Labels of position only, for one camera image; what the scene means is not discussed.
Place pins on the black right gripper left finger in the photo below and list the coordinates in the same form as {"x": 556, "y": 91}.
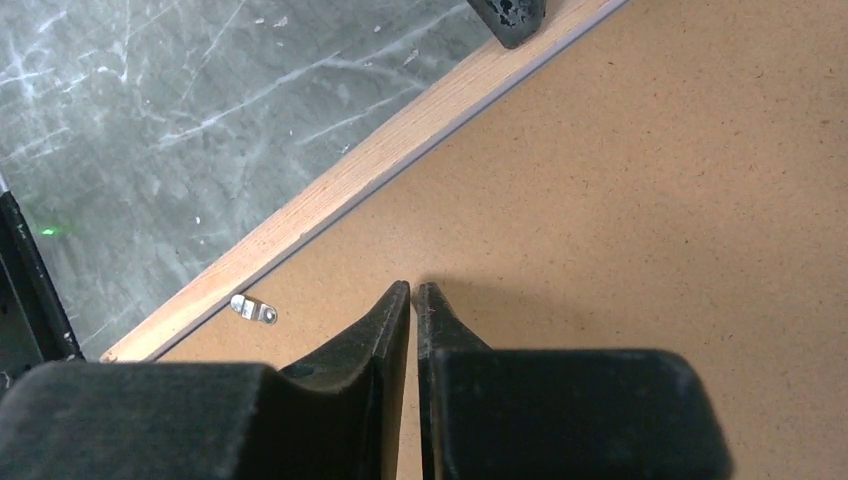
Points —
{"x": 333, "y": 414}

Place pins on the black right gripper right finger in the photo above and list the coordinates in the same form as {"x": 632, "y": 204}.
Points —
{"x": 489, "y": 413}

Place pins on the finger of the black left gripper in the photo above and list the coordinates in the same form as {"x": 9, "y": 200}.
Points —
{"x": 512, "y": 22}

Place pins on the white wooden picture frame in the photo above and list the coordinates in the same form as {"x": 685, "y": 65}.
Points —
{"x": 469, "y": 88}

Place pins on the brown backing board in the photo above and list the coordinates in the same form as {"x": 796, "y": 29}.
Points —
{"x": 675, "y": 179}

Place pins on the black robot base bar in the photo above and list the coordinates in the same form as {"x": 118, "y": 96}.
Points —
{"x": 34, "y": 326}

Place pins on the metal turn clip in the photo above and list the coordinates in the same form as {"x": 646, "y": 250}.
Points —
{"x": 253, "y": 309}

